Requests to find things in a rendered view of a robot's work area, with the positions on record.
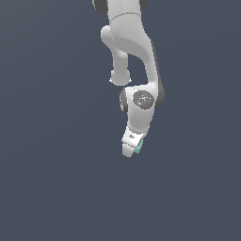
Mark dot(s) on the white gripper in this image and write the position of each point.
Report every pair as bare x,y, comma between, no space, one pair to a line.
131,141

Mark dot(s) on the small teal block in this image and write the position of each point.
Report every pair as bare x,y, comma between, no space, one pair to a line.
139,147

